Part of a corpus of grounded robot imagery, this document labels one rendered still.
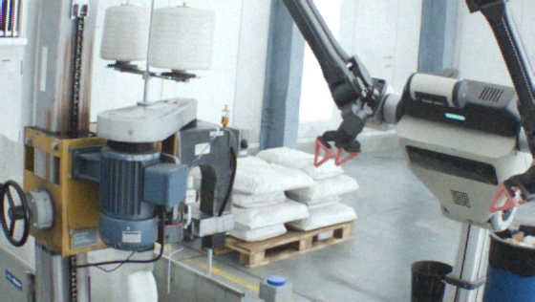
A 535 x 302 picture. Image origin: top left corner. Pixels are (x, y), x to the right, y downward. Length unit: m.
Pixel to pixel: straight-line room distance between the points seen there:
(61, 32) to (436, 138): 1.04
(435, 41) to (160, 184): 9.05
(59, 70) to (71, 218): 0.39
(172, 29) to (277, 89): 6.32
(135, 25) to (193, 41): 0.27
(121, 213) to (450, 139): 0.88
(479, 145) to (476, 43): 8.62
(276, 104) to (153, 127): 6.40
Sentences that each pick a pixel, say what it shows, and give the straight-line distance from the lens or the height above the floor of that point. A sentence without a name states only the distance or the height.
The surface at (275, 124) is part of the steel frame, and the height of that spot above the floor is 0.49.
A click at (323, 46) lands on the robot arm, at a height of 1.61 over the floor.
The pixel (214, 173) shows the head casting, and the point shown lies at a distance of 2.15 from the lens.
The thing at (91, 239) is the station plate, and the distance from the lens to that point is 1.92.
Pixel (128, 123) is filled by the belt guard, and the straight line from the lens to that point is 1.67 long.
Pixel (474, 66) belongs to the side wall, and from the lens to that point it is 10.50.
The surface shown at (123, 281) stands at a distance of 2.40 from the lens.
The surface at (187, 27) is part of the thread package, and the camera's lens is 1.76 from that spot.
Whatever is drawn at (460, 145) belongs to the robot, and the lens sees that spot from 1.91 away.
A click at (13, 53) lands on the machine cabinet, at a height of 1.37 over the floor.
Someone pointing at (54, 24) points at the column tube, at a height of 1.63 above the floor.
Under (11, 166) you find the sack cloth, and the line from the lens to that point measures 3.17.
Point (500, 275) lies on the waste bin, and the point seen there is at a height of 0.45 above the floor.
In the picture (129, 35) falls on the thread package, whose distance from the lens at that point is 1.98.
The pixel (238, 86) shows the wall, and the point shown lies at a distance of 7.78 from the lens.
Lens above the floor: 1.67
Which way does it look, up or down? 10 degrees down
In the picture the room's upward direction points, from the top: 5 degrees clockwise
